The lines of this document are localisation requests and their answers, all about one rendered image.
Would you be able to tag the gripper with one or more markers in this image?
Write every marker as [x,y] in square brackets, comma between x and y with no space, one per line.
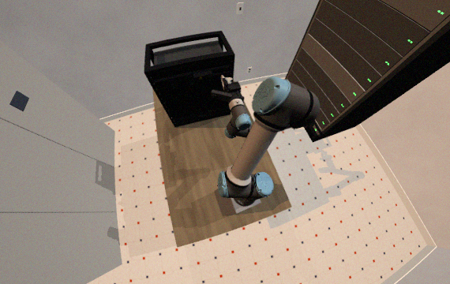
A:
[231,87]

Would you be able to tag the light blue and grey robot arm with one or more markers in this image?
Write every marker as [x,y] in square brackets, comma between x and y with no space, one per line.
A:
[276,103]

